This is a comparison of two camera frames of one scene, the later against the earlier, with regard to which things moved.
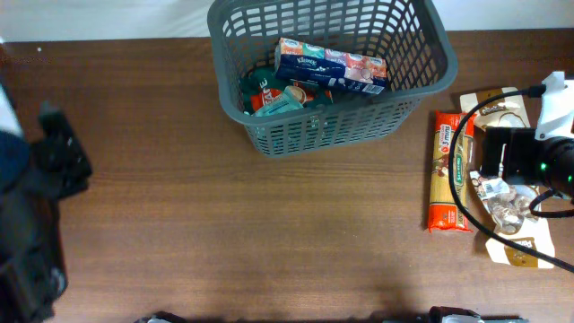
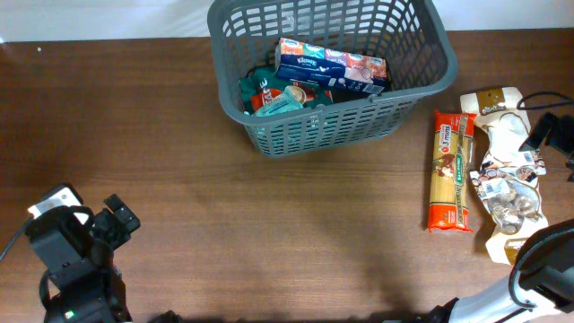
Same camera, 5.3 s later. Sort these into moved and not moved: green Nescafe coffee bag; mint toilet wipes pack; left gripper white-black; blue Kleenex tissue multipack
Moved: left gripper white-black
Not moved: mint toilet wipes pack; green Nescafe coffee bag; blue Kleenex tissue multipack
